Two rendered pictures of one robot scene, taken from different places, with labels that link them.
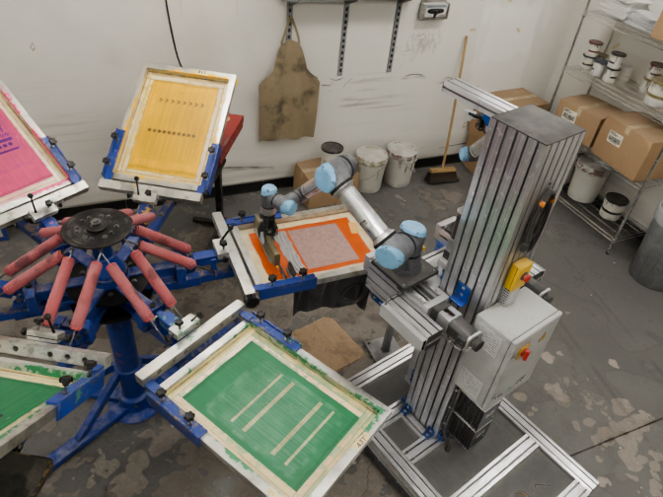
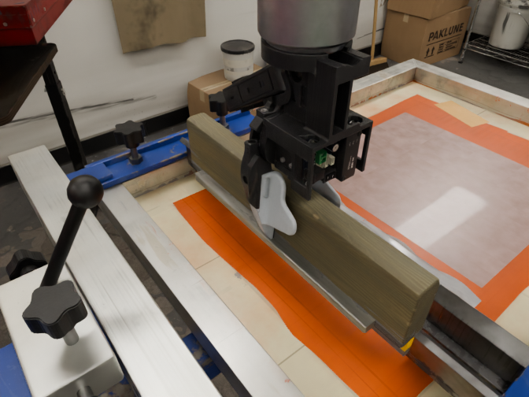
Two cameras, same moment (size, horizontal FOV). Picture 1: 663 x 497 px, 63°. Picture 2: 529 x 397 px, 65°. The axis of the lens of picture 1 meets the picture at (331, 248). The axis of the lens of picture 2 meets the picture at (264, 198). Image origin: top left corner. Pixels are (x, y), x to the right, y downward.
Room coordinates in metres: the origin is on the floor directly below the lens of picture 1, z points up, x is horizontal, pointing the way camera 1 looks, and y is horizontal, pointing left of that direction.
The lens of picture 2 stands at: (1.88, 0.43, 1.36)
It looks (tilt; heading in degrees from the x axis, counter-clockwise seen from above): 39 degrees down; 349
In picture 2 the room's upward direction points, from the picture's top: straight up
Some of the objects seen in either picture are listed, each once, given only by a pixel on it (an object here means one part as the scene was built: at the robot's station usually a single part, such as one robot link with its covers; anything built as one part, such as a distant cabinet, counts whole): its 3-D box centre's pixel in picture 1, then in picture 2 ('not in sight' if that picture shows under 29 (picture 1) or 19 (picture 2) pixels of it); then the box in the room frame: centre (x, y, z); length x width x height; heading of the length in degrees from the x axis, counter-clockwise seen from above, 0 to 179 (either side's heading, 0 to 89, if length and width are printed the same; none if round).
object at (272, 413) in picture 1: (244, 372); not in sight; (1.36, 0.29, 1.05); 1.08 x 0.61 x 0.23; 57
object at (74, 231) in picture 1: (118, 323); not in sight; (1.86, 1.05, 0.67); 0.39 x 0.39 x 1.35
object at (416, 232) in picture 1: (410, 238); not in sight; (1.90, -0.34, 1.42); 0.13 x 0.12 x 0.14; 146
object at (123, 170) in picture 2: (256, 222); (183, 157); (2.47, 0.45, 0.97); 0.30 x 0.05 x 0.07; 117
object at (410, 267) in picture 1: (406, 256); not in sight; (1.90, -0.34, 1.31); 0.15 x 0.15 x 0.10
